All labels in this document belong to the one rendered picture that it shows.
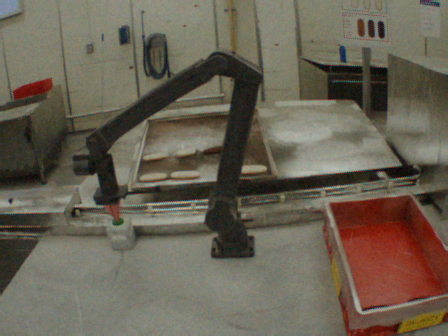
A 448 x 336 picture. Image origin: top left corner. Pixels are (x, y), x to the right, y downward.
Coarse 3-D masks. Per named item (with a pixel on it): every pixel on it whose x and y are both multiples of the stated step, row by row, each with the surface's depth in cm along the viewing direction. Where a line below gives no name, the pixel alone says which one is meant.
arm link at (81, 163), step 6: (90, 144) 87; (96, 144) 87; (84, 150) 95; (90, 150) 88; (96, 150) 88; (108, 150) 94; (78, 156) 92; (84, 156) 91; (90, 156) 90; (96, 156) 89; (102, 156) 90; (78, 162) 93; (84, 162) 93; (78, 168) 93; (84, 168) 93; (78, 174) 94; (84, 174) 94; (90, 174) 94
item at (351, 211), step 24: (408, 192) 98; (336, 216) 101; (360, 216) 101; (384, 216) 101; (408, 216) 98; (336, 240) 83; (432, 240) 79; (336, 264) 78; (432, 264) 78; (360, 312) 60; (384, 312) 58; (408, 312) 58; (432, 312) 58
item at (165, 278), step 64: (64, 256) 99; (128, 256) 100; (192, 256) 99; (256, 256) 97; (320, 256) 93; (0, 320) 71; (64, 320) 74; (128, 320) 76; (192, 320) 76; (256, 320) 75; (320, 320) 72
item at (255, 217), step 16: (384, 192) 112; (400, 192) 110; (416, 192) 109; (256, 208) 112; (272, 208) 111; (288, 208) 110; (304, 208) 109; (80, 224) 109; (96, 224) 108; (144, 224) 108; (160, 224) 108; (176, 224) 108; (192, 224) 108; (256, 224) 109; (272, 224) 109
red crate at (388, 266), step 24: (360, 240) 96; (384, 240) 94; (408, 240) 92; (360, 264) 87; (384, 264) 85; (408, 264) 82; (360, 288) 78; (384, 288) 76; (408, 288) 74; (432, 288) 72
